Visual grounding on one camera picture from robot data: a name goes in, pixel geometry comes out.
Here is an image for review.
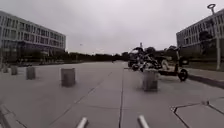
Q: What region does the row of distant trees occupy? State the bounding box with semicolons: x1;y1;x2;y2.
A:
64;46;178;63

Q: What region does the group of parked scooters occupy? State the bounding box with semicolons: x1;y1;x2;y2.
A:
127;46;168;73

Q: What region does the grey concrete slab pavement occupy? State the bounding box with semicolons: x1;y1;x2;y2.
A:
0;60;224;128

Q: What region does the grey concrete bollard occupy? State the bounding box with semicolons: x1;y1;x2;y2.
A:
142;70;159;92
10;65;19;76
26;66;37;81
60;67;76;88
2;64;9;74

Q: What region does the robot's own part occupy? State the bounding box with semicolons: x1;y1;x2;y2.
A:
137;114;151;128
76;116;89;128

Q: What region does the black kick scooter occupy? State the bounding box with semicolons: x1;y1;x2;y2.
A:
157;46;190;83

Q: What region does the grey office building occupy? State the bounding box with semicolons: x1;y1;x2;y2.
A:
0;10;67;64
175;8;224;62

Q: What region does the grass strip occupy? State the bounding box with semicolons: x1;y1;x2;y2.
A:
186;59;224;72

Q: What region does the tree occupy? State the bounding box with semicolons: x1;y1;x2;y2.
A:
198;30;214;61

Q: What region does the dark kerb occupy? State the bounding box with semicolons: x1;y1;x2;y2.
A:
187;73;224;90

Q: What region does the lamp post with ring top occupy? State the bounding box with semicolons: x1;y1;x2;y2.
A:
206;3;222;71

